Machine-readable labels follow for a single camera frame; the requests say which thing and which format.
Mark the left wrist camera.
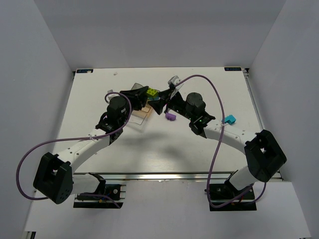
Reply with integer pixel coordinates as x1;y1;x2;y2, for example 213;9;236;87
104;90;117;104

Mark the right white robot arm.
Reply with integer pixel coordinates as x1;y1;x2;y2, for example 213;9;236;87
149;90;287;193

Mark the right corner label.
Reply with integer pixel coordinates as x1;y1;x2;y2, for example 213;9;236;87
224;67;242;71

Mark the left corner label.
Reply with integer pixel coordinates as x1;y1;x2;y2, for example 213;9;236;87
76;69;93;74

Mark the blue lego brick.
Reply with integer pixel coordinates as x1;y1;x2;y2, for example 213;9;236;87
224;115;236;125

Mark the purple arched lego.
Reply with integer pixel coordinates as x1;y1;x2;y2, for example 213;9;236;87
165;112;176;121

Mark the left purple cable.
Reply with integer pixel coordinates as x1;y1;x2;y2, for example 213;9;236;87
16;92;133;209

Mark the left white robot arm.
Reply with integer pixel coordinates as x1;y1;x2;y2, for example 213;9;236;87
33;86;149;204

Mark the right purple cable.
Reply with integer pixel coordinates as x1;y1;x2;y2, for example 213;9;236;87
174;74;267;209

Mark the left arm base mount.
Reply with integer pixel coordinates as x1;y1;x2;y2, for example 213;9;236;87
72;173;126;209

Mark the clear translucent container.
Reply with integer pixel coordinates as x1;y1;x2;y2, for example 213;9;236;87
127;115;148;132

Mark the purple cable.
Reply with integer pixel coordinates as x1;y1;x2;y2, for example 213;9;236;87
174;74;267;209
16;92;133;209

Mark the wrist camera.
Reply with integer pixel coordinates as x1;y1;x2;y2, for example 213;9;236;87
168;75;184;99
104;90;117;104

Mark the grey translucent container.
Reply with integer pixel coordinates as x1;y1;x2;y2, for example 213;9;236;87
131;83;143;90

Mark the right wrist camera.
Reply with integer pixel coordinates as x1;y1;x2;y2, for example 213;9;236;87
168;75;184;99

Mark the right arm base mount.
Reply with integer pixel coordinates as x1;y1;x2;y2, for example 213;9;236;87
209;184;257;212

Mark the corner label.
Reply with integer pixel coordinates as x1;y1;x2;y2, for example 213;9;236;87
76;69;93;74
224;67;242;71

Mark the aluminium table rail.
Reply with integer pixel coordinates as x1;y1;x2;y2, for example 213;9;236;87
74;171;285;181

